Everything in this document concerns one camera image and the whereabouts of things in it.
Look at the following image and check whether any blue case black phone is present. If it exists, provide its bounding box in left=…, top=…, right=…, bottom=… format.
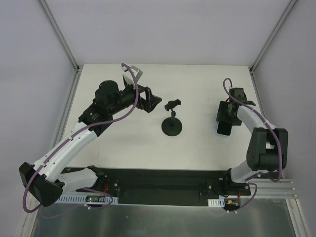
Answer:
left=216, top=121, right=232, bottom=136

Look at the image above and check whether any black phone stand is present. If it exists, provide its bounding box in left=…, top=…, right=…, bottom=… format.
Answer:
left=161, top=99, right=182, bottom=136

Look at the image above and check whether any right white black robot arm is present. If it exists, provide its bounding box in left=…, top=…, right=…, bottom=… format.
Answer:
left=216, top=87, right=288, bottom=196

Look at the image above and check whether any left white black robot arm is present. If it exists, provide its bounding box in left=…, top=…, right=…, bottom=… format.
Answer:
left=19, top=80, right=162, bottom=207

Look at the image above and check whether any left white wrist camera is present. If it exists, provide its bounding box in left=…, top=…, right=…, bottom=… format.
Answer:
left=121, top=64, right=143, bottom=89

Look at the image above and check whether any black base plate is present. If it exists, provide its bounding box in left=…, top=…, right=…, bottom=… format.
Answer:
left=60, top=167, right=283, bottom=205

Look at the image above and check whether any aluminium rail right side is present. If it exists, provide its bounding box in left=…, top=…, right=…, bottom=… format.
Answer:
left=250, top=179, right=298, bottom=199

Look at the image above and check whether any right white cable duct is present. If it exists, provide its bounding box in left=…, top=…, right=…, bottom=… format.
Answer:
left=207, top=197, right=225, bottom=208

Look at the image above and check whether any white cable duct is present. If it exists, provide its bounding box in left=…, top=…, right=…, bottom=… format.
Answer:
left=56, top=194, right=119, bottom=205
left=207, top=197, right=225, bottom=208

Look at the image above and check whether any left aluminium frame post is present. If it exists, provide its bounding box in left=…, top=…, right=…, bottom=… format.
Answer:
left=37, top=0, right=80, bottom=73

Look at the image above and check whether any aluminium frame post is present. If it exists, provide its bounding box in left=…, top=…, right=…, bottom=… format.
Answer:
left=249, top=0, right=299, bottom=75
left=37, top=0, right=80, bottom=73

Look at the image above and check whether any left white cable duct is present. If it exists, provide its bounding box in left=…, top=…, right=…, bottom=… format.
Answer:
left=56, top=194, right=119, bottom=205

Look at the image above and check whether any right aluminium frame post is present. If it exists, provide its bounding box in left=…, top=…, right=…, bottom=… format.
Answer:
left=249, top=0, right=299, bottom=75

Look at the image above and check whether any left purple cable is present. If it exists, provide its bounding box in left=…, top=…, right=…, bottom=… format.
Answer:
left=22, top=63, right=138, bottom=218

